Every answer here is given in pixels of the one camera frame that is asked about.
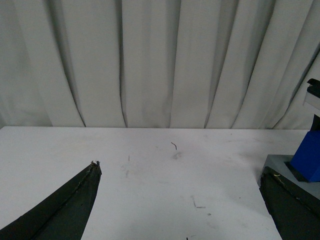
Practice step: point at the blue block part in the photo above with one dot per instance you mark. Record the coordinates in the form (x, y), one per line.
(306, 159)

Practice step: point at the gray base block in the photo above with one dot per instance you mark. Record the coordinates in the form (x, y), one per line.
(288, 177)

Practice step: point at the white pleated curtain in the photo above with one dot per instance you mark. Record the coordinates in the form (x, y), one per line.
(207, 64)

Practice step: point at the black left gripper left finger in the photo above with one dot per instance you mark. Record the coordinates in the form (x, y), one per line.
(61, 216)

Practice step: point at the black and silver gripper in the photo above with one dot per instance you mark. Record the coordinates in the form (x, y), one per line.
(312, 102)

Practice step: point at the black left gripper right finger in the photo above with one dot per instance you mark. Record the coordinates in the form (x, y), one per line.
(295, 212)

